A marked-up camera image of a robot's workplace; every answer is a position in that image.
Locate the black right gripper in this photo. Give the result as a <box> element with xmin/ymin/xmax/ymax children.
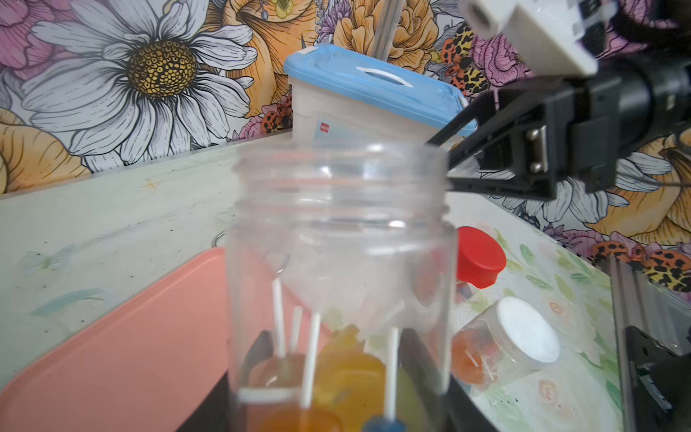
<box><xmin>426</xmin><ymin>75</ymin><xmax>636</xmax><ymax>201</ymax></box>

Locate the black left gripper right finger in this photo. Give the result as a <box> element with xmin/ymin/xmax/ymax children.
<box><xmin>399</xmin><ymin>329</ymin><xmax>498</xmax><ymax>432</ymax></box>

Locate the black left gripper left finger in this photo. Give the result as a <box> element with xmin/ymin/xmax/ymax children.
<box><xmin>176</xmin><ymin>330</ymin><xmax>273</xmax><ymax>432</ymax></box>

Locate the white lid candy jar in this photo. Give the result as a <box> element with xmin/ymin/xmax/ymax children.
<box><xmin>451</xmin><ymin>296</ymin><xmax>561</xmax><ymax>391</ymax></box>

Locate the clear jar with lollipops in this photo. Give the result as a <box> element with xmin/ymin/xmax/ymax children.
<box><xmin>225</xmin><ymin>140</ymin><xmax>457</xmax><ymax>431</ymax></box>

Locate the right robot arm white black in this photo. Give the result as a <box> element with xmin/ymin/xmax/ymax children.
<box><xmin>429</xmin><ymin>1</ymin><xmax>690</xmax><ymax>201</ymax></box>

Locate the red lid candy jar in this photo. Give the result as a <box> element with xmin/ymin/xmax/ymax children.
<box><xmin>455</xmin><ymin>226</ymin><xmax>507</xmax><ymax>303</ymax></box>

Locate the pink plastic tray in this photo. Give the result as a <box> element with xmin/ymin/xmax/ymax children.
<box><xmin>1</xmin><ymin>248</ymin><xmax>229</xmax><ymax>431</ymax></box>

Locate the blue lid storage box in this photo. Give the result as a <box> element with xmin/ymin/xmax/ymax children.
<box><xmin>284</xmin><ymin>44</ymin><xmax>468</xmax><ymax>143</ymax></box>

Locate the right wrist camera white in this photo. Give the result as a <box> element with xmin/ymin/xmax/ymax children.
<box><xmin>458</xmin><ymin>0</ymin><xmax>618</xmax><ymax>78</ymax></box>

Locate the aluminium corner post right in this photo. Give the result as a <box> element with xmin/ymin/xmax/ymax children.
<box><xmin>371</xmin><ymin>0</ymin><xmax>406</xmax><ymax>61</ymax></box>

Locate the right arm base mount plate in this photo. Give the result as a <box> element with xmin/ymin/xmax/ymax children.
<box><xmin>625</xmin><ymin>326</ymin><xmax>690</xmax><ymax>431</ymax></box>

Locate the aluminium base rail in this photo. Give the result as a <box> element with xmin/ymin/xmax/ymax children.
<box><xmin>601</xmin><ymin>256</ymin><xmax>690</xmax><ymax>431</ymax></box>

